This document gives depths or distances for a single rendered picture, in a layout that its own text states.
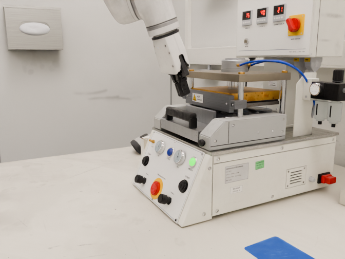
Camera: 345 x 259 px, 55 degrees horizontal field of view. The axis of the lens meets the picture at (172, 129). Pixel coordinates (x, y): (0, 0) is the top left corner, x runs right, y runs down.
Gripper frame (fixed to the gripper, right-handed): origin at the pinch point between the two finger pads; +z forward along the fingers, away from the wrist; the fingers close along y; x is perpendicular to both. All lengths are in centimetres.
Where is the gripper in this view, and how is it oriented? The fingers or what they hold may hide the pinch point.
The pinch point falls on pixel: (182, 88)
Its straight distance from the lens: 94.1
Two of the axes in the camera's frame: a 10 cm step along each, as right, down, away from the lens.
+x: 8.3, -4.3, 3.4
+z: 3.1, 8.8, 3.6
